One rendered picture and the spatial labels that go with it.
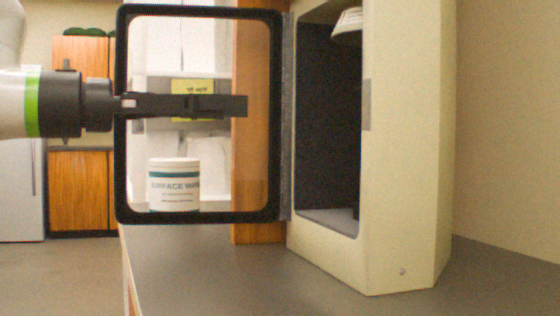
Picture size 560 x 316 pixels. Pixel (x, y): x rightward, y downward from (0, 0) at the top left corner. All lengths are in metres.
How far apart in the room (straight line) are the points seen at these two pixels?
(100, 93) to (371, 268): 0.43
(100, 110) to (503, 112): 0.78
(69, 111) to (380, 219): 0.43
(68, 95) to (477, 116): 0.84
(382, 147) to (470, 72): 0.55
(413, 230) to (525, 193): 0.39
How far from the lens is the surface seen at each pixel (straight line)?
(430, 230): 0.76
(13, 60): 0.76
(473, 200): 1.19
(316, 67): 0.97
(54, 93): 0.70
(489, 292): 0.78
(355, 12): 0.82
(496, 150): 1.13
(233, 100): 0.69
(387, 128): 0.70
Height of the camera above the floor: 1.16
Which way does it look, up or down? 3 degrees down
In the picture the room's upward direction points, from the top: 1 degrees clockwise
